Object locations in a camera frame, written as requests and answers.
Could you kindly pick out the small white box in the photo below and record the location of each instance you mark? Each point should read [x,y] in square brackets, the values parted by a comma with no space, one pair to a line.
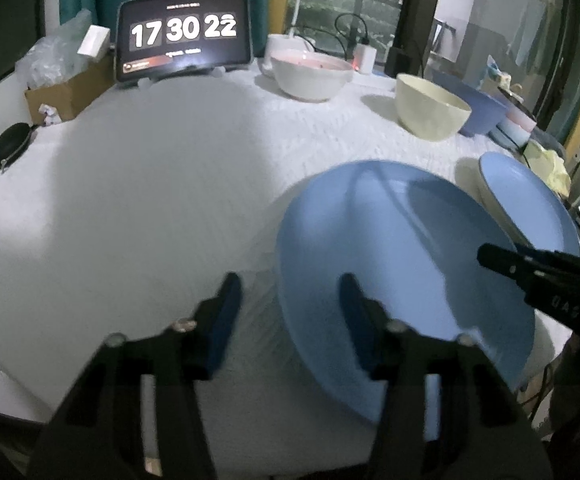
[92,40]

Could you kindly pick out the black tablet clock display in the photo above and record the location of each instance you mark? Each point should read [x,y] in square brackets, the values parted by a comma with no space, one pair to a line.
[185,30]

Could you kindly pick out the grey cloth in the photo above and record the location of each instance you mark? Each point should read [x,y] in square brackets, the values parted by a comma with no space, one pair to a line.
[545,140]

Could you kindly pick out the black charger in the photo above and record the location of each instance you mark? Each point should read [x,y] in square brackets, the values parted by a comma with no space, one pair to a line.
[400,62]

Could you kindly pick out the white charger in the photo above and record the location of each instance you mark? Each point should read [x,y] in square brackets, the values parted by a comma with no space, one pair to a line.
[365,57]

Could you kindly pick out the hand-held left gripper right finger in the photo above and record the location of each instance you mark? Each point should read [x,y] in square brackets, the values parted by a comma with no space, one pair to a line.
[357,320]

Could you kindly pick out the dark blue bowl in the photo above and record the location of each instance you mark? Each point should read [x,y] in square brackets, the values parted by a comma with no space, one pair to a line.
[485,110]

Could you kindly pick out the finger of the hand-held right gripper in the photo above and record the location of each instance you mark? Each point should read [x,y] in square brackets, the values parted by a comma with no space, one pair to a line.
[500,260]

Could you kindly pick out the small blue plate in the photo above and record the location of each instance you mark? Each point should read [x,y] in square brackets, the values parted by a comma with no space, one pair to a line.
[525,200]

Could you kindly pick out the large blue plate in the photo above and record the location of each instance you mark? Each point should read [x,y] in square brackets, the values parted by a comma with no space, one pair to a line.
[395,240]

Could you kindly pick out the cardboard box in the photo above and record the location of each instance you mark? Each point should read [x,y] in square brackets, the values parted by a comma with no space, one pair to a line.
[70,95]

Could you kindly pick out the light blue hanging garment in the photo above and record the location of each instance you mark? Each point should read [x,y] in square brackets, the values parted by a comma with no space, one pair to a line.
[530,35]

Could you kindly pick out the white bowl pink inside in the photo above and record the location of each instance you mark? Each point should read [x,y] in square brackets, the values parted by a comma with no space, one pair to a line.
[310,82]

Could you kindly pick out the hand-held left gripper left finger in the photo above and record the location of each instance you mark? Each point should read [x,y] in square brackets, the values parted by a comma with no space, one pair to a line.
[225,320]

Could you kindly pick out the clear plastic bag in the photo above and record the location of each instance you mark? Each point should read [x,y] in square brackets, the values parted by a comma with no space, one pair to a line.
[50,55]

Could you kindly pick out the cream bowl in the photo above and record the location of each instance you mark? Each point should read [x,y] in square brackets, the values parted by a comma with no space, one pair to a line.
[430,115]

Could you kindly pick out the blue white plastic package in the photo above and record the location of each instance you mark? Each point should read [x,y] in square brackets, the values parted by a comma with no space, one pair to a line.
[495,72]

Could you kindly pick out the black round pouch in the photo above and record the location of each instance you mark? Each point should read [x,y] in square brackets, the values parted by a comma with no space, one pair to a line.
[12,142]

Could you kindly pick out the white tablet stand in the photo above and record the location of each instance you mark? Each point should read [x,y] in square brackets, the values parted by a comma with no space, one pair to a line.
[145,83]

